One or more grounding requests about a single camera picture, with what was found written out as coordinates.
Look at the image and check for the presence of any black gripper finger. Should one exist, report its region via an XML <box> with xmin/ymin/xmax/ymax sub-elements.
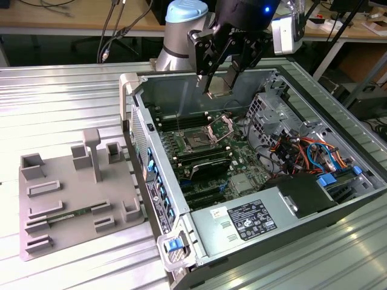
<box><xmin>225</xmin><ymin>34</ymin><xmax>268</xmax><ymax>90</ymax></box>
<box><xmin>187</xmin><ymin>25</ymin><xmax>233</xmax><ymax>96</ymax></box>

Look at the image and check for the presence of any silver square CPU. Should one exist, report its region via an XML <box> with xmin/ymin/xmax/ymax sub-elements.
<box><xmin>207</xmin><ymin>75</ymin><xmax>235</xmax><ymax>99</ymax></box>

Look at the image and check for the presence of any black RAM slot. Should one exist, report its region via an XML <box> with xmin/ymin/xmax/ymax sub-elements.
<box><xmin>157</xmin><ymin>111</ymin><xmax>209</xmax><ymax>131</ymax></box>
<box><xmin>174</xmin><ymin>144</ymin><xmax>230</xmax><ymax>166</ymax></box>

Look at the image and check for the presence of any CPU socket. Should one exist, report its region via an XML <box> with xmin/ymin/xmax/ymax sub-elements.
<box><xmin>181</xmin><ymin>128</ymin><xmax>209</xmax><ymax>152</ymax></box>

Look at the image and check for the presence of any black expansion slot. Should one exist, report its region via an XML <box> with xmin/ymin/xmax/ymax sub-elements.
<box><xmin>181</xmin><ymin>182</ymin><xmax>224</xmax><ymax>197</ymax></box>

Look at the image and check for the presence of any open PC case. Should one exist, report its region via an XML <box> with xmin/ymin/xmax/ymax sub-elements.
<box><xmin>119</xmin><ymin>57</ymin><xmax>387</xmax><ymax>290</ymax></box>

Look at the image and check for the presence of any silver drive cage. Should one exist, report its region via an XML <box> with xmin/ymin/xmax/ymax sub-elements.
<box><xmin>246</xmin><ymin>92</ymin><xmax>303</xmax><ymax>149</ymax></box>

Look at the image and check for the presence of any white small box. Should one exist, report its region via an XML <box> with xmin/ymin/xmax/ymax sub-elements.
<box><xmin>308</xmin><ymin>16</ymin><xmax>333</xmax><ymax>31</ymax></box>

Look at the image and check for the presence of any metal socket cover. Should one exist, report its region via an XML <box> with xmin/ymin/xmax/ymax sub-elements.
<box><xmin>205</xmin><ymin>114</ymin><xmax>235</xmax><ymax>144</ymax></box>

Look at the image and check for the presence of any black tripod pole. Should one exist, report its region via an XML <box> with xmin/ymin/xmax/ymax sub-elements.
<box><xmin>326</xmin><ymin>0</ymin><xmax>366</xmax><ymax>43</ymax></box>

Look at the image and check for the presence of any green motherboard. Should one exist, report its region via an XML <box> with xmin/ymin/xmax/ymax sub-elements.
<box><xmin>151</xmin><ymin>108</ymin><xmax>273</xmax><ymax>212</ymax></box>

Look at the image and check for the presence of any brown cardboard box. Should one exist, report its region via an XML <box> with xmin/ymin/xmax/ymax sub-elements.
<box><xmin>338</xmin><ymin>45</ymin><xmax>387</xmax><ymax>85</ymax></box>

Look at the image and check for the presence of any black expansion card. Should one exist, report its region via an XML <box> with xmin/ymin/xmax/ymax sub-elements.
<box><xmin>189</xmin><ymin>158</ymin><xmax>229</xmax><ymax>182</ymax></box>

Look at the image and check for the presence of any cardboard tray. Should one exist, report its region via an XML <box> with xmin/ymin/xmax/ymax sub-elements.
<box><xmin>362</xmin><ymin>19</ymin><xmax>387</xmax><ymax>37</ymax></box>

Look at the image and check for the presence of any black equipment box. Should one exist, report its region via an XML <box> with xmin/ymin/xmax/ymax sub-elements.
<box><xmin>344</xmin><ymin>87</ymin><xmax>387</xmax><ymax>121</ymax></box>

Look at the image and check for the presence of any silver chipset heat sink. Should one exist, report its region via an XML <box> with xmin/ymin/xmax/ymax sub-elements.
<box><xmin>231</xmin><ymin>175</ymin><xmax>253</xmax><ymax>193</ymax></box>

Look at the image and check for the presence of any black plastic air shroud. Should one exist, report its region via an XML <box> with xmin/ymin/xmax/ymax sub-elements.
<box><xmin>259</xmin><ymin>175</ymin><xmax>338</xmax><ymax>218</ymax></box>

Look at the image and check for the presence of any grey parts rack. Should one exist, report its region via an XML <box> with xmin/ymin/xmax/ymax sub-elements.
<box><xmin>18</xmin><ymin>127</ymin><xmax>146</xmax><ymax>261</ymax></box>

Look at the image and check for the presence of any grey power supply unit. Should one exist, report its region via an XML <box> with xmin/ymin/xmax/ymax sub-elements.
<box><xmin>190</xmin><ymin>185</ymin><xmax>299</xmax><ymax>257</ymax></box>

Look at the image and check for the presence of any green RAM stick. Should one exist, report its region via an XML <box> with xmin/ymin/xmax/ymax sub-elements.
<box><xmin>48</xmin><ymin>205</ymin><xmax>94</xmax><ymax>223</ymax></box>

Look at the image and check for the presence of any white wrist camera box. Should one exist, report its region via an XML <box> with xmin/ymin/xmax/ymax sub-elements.
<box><xmin>270</xmin><ymin>0</ymin><xmax>306</xmax><ymax>56</ymax></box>

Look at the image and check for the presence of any wooden desk white frame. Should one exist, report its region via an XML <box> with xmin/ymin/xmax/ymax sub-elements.
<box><xmin>302</xmin><ymin>0</ymin><xmax>387</xmax><ymax>79</ymax></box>

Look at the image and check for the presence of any thin black cable brass sleeve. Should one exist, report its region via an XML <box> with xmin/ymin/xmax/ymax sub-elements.
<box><xmin>96</xmin><ymin>0</ymin><xmax>152</xmax><ymax>64</ymax></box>

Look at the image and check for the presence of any thick black cable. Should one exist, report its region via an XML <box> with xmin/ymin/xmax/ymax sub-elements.
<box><xmin>101</xmin><ymin>0</ymin><xmax>119</xmax><ymax>63</ymax></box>

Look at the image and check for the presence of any blue wire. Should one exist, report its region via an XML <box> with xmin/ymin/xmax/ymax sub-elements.
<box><xmin>307</xmin><ymin>141</ymin><xmax>336</xmax><ymax>173</ymax></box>

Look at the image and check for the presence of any orange wire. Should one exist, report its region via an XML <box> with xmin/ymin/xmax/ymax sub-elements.
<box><xmin>314</xmin><ymin>138</ymin><xmax>354</xmax><ymax>169</ymax></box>

